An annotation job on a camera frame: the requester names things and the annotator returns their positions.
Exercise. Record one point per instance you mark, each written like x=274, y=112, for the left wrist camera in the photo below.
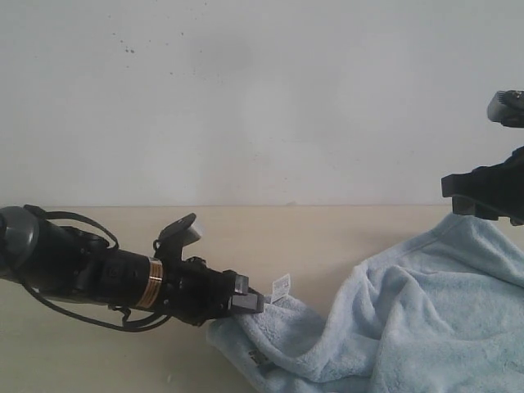
x=182, y=232

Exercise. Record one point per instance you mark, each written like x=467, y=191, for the light blue fleece towel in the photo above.
x=441, y=312

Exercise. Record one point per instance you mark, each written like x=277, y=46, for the white care label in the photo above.
x=280, y=288

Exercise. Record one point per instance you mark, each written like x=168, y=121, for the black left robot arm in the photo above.
x=75, y=266

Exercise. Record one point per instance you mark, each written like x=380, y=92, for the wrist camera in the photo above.
x=182, y=232
x=506, y=108

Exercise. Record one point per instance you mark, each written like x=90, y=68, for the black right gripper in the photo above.
x=500, y=188

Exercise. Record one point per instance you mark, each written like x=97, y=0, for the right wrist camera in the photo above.
x=506, y=108

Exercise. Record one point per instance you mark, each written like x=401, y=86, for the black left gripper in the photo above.
x=195, y=293

